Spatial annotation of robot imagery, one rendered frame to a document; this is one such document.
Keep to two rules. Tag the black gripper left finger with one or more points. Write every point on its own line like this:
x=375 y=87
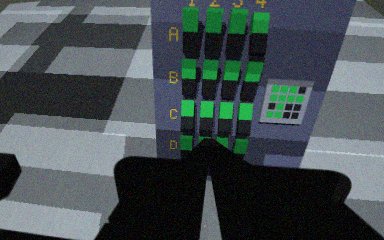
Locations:
x=183 y=179

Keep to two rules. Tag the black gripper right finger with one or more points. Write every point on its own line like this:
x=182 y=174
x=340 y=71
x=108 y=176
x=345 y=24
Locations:
x=239 y=186

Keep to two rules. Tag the blue-grey switch panel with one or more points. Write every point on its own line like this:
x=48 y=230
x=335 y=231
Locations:
x=251 y=74

